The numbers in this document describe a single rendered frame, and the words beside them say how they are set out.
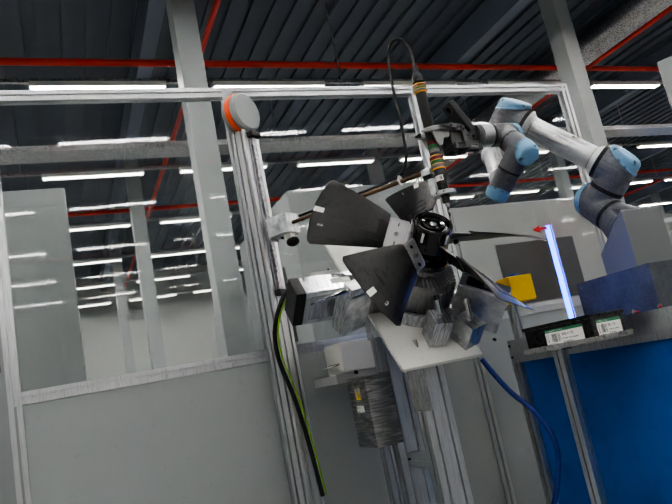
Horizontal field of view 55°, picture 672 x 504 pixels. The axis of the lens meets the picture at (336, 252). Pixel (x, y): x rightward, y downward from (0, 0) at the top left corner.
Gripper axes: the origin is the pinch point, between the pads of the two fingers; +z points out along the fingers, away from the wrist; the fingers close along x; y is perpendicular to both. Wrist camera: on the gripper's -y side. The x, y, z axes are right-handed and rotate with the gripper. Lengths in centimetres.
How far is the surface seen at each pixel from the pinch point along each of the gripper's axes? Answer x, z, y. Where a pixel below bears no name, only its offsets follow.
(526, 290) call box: 21, -41, 51
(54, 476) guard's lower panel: 70, 115, 81
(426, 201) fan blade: 8.6, -1.6, 19.7
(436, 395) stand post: 8, 10, 78
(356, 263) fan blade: -12, 36, 41
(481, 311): 1, -7, 57
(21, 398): 70, 122, 55
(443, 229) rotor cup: -6.7, 4.4, 32.9
